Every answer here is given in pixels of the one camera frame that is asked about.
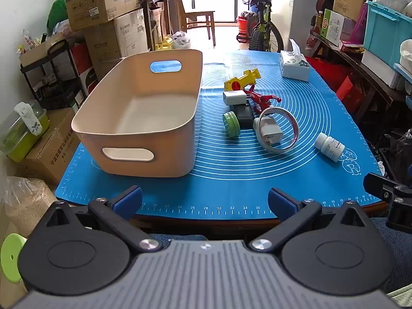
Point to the open cardboard box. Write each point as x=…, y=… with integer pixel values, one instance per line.
x=35, y=54

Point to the black rectangular box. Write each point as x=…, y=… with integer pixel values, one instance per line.
x=244, y=116

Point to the red box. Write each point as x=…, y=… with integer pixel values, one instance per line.
x=82, y=64

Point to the black rack cart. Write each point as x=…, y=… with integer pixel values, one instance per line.
x=61, y=43

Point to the green bag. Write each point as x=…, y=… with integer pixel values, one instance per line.
x=58, y=13

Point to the dark wooden side table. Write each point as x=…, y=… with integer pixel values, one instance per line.
x=370, y=70

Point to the green and black bicycle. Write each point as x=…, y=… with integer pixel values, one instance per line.
x=260, y=38

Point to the white foam box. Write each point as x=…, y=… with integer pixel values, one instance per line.
x=378, y=67

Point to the taped brown cardboard box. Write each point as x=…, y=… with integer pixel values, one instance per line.
x=51, y=157

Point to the person's right leg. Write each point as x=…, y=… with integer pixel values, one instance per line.
x=396, y=254

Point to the beige plastic basket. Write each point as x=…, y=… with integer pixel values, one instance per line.
x=144, y=164

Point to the tape roll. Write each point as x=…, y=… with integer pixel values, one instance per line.
x=295, y=127

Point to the black crate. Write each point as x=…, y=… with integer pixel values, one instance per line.
x=396, y=154

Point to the red bucket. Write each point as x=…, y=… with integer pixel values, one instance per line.
x=243, y=29

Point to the green round tin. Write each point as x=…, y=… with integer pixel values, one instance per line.
x=231, y=124

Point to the wooden chair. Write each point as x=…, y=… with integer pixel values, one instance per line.
x=199, y=15

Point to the teal storage bin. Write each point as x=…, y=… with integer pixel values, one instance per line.
x=383, y=32

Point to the yellow toy launcher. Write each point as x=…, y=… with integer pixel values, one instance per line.
x=248, y=76

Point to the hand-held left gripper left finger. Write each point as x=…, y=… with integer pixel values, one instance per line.
x=130, y=198

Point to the green lidded container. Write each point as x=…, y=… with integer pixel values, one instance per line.
x=19, y=148

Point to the tissue box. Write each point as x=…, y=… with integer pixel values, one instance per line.
x=294, y=67

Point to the white pill bottle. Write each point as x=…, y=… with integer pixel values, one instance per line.
x=330, y=146

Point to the red plastic toy piece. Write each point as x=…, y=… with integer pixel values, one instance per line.
x=262, y=100

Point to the clear bag of grain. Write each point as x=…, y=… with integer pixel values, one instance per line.
x=25, y=202

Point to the white plug charger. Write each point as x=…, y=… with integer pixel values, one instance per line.
x=269, y=132

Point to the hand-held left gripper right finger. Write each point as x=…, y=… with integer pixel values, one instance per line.
x=280, y=199

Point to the white power adapter block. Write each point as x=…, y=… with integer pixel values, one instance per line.
x=234, y=98

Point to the yellow jug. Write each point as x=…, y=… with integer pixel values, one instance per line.
x=164, y=43

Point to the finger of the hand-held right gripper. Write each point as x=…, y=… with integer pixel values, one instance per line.
x=386, y=189

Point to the blue silicone mat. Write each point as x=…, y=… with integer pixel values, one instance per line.
x=231, y=180

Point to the green and white carton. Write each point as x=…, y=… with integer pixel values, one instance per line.
x=331, y=25

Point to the red bag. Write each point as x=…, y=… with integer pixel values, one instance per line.
x=350, y=93

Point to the brown glass bottle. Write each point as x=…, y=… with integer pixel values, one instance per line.
x=318, y=21

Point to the white chest freezer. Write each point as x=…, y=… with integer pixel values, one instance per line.
x=299, y=13

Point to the white knotted plastic bag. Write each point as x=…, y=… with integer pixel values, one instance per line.
x=181, y=40

